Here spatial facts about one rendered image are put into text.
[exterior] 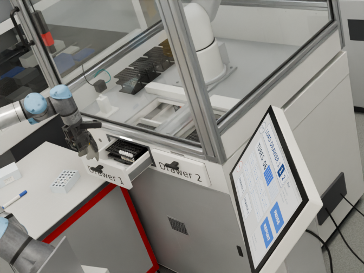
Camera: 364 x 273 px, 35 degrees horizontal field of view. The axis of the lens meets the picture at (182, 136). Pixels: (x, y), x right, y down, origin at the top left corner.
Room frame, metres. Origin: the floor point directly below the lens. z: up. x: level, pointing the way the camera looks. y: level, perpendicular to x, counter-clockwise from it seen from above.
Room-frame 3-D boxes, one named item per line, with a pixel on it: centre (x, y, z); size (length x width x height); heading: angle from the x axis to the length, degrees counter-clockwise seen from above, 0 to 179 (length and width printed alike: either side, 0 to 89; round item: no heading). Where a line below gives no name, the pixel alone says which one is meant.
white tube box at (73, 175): (2.30, 0.58, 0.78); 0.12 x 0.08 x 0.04; 147
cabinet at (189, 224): (2.48, -0.16, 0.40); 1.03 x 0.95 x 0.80; 38
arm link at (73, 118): (2.09, 0.39, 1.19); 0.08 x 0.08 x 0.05
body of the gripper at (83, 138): (2.09, 0.40, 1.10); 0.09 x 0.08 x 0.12; 129
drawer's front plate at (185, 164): (1.97, 0.05, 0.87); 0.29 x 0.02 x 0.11; 38
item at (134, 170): (2.26, 0.20, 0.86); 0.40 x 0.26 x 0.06; 128
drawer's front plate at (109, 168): (2.12, 0.36, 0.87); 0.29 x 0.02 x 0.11; 38
